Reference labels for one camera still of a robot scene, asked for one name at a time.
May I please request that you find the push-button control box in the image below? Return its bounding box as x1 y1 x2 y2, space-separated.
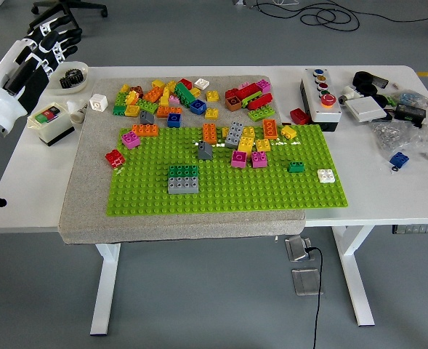
299 67 343 132

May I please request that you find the lime green flat brick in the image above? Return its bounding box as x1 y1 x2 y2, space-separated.
241 90 264 109

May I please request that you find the red square brick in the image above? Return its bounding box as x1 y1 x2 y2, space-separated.
105 149 126 169

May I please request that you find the white switch plate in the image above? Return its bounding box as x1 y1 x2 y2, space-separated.
344 97 388 124

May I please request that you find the dark green long brick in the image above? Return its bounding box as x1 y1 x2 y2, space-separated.
168 164 199 179

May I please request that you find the white cube brick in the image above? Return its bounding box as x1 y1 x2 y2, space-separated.
89 93 109 111

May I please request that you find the clear bag with blue part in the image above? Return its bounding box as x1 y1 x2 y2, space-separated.
389 89 428 110

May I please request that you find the white red-green switch box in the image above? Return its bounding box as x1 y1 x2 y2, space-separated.
27 102 76 147

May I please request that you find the black floor cable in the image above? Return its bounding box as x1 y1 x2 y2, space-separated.
253 0 428 27

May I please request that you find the grey-brown mat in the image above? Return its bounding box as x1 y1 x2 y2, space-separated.
57 75 307 245

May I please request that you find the red long brick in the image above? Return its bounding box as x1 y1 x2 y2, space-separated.
235 82 262 102

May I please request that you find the black gear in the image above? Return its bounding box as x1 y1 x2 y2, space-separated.
59 69 86 89

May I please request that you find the flat-lying grey long brick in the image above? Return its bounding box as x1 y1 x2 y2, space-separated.
167 175 200 196

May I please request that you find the orange long brick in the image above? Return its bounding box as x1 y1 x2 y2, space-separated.
156 105 183 119
132 124 159 137
202 122 218 145
262 119 279 140

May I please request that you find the tilted grey long brick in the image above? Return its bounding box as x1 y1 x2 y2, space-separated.
224 121 246 149

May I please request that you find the lime green long brick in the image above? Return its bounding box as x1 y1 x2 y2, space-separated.
248 105 276 122

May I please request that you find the white table leg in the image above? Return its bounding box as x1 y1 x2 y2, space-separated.
89 242 122 336
331 225 376 327

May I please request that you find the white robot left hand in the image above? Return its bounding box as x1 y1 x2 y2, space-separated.
0 14 84 131

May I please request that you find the grey table control panel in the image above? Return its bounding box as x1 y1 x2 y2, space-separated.
392 223 428 234

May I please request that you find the silver floor plate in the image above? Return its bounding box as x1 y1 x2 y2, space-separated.
291 268 323 297

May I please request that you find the silver floor socket box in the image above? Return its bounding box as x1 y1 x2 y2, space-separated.
284 235 313 262

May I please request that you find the white bowl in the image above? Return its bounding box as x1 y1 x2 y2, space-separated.
48 61 90 96

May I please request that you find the black strap roll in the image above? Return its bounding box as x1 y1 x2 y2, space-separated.
352 71 389 97

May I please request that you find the black office chair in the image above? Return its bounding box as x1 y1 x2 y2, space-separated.
28 0 109 33

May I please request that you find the black power cord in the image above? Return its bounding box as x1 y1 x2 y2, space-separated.
304 246 326 349

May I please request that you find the white plastic fitting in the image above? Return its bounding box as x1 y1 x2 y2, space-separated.
337 85 363 106

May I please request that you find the red rounded brick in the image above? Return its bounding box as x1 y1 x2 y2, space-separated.
246 92 274 111

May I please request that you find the white tube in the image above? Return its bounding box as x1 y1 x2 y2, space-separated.
66 100 90 124

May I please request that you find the extra long green brick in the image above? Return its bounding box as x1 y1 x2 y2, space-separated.
173 82 197 108

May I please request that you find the black power adapter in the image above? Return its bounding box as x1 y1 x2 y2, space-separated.
394 103 427 129

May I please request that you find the magenta square brick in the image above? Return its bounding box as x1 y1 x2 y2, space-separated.
230 150 249 169

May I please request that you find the green toy baseplate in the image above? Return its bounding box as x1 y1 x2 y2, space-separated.
105 123 349 218

